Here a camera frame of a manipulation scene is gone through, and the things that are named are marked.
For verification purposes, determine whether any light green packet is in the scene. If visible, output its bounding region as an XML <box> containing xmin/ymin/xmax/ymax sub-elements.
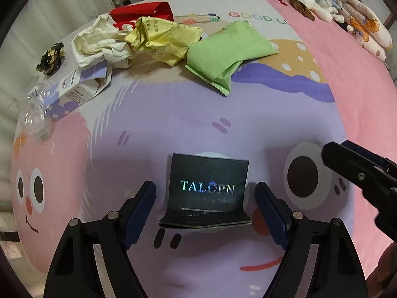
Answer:
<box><xmin>185</xmin><ymin>20</ymin><xmax>280</xmax><ymax>97</ymax></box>

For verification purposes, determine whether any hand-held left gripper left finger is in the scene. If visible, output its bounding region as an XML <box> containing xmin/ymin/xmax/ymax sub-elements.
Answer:
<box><xmin>43</xmin><ymin>181</ymin><xmax>157</xmax><ymax>298</ymax></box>

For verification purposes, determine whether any black gold crumpled wrapper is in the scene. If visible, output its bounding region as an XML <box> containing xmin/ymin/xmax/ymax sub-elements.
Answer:
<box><xmin>36</xmin><ymin>42</ymin><xmax>66</xmax><ymax>76</ymax></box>

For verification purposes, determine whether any white purple milk carton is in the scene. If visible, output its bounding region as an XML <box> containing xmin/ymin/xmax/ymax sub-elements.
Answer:
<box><xmin>27</xmin><ymin>68</ymin><xmax>113</xmax><ymax>121</ymax></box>

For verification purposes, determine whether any black carton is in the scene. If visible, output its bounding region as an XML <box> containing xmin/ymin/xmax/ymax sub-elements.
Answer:
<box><xmin>159</xmin><ymin>153</ymin><xmax>252</xmax><ymax>229</ymax></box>

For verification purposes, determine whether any person's right forearm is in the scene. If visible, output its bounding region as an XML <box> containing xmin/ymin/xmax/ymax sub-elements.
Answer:
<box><xmin>367</xmin><ymin>244</ymin><xmax>397</xmax><ymax>298</ymax></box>

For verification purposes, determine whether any clear plastic cup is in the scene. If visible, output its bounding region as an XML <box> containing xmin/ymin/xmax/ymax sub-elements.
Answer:
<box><xmin>19</xmin><ymin>82</ymin><xmax>52</xmax><ymax>137</ymax></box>

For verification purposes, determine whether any red box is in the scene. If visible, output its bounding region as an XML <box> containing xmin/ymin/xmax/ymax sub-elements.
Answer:
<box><xmin>109</xmin><ymin>1</ymin><xmax>175</xmax><ymax>30</ymax></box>

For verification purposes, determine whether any cartoon printed tablecloth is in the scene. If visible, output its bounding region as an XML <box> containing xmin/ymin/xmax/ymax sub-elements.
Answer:
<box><xmin>9</xmin><ymin>0</ymin><xmax>397</xmax><ymax>298</ymax></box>

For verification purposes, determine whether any white plush toy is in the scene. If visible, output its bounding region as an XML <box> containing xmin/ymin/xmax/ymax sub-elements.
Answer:
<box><xmin>310</xmin><ymin>0</ymin><xmax>342</xmax><ymax>22</ymax></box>

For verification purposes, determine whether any white crumpled paper bag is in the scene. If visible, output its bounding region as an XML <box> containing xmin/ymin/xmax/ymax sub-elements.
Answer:
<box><xmin>71</xmin><ymin>14</ymin><xmax>137</xmax><ymax>70</ymax></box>

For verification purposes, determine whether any yellow crumpled paper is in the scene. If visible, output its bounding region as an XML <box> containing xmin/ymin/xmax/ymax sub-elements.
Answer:
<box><xmin>125</xmin><ymin>16</ymin><xmax>203</xmax><ymax>67</ymax></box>

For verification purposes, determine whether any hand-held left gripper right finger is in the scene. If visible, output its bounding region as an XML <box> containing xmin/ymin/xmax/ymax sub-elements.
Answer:
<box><xmin>254</xmin><ymin>182</ymin><xmax>368</xmax><ymax>298</ymax></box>

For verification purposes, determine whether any rolled bear print quilt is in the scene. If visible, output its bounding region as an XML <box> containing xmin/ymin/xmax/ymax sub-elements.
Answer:
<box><xmin>333</xmin><ymin>0</ymin><xmax>393</xmax><ymax>63</ymax></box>

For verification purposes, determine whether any pink bed sheet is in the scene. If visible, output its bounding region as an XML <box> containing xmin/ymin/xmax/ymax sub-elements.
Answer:
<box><xmin>214</xmin><ymin>0</ymin><xmax>397</xmax><ymax>246</ymax></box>

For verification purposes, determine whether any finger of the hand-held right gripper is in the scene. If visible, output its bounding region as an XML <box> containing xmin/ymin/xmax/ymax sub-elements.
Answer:
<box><xmin>341</xmin><ymin>140</ymin><xmax>397</xmax><ymax>177</ymax></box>
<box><xmin>322</xmin><ymin>143</ymin><xmax>397</xmax><ymax>205</ymax></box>

